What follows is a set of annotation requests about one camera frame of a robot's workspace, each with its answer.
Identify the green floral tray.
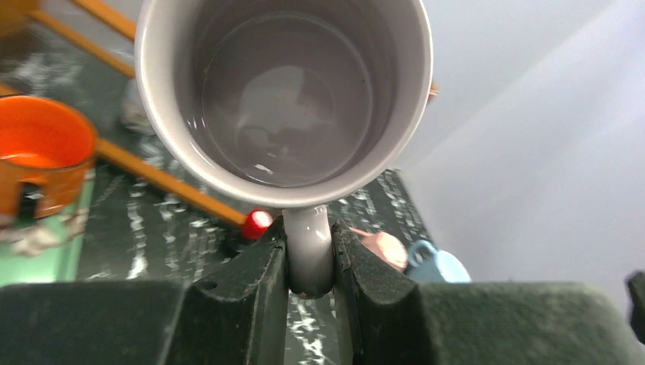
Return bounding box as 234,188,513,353
1,169,95,286

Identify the orange mug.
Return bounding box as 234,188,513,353
1,95,98,226

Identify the mauve mug white logo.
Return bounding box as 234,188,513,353
135,1,433,298

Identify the light blue mug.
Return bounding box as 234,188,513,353
406,240,472,283

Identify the pale pink faceted mug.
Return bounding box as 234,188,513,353
351,227,408,272

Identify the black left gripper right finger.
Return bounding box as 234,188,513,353
332,221,644,364

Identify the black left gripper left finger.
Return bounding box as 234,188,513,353
1,219,288,364

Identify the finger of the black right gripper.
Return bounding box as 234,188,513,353
626,271,645,344

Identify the clear glass cup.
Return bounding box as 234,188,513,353
120,78,155,135

